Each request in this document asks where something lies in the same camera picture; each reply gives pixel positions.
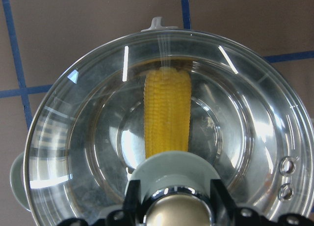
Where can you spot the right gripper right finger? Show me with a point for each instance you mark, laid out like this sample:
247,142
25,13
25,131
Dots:
222,203

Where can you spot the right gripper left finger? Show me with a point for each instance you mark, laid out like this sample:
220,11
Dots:
132,210

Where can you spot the yellow corn cob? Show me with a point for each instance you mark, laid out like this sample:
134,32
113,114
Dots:
167,108

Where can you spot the glass pot lid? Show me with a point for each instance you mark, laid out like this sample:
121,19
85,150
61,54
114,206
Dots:
171,127

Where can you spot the pale green electric pot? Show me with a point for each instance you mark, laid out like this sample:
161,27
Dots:
17,177

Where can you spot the brown paper table mat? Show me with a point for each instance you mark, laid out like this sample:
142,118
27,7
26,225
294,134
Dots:
40,39

